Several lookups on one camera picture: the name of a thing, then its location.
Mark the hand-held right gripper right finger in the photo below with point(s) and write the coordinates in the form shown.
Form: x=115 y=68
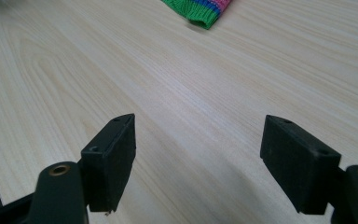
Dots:
x=298 y=168

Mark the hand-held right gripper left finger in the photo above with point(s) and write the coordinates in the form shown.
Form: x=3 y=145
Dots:
x=108 y=168

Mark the striped knit pet sweater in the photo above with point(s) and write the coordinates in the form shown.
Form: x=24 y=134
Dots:
x=202 y=10

